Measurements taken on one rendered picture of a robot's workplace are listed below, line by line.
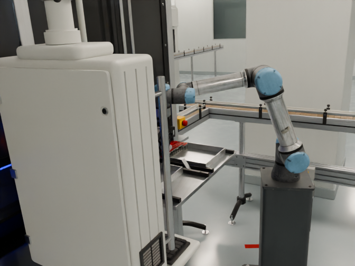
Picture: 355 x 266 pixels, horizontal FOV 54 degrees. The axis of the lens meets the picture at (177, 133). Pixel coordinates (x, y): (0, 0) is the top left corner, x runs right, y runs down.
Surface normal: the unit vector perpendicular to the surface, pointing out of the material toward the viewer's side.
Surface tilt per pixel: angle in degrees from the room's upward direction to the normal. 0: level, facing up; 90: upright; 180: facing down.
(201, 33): 90
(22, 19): 90
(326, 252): 0
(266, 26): 90
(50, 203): 90
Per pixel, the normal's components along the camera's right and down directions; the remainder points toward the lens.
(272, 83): -0.07, 0.19
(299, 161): 0.03, 0.43
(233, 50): -0.51, 0.29
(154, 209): 0.86, 0.11
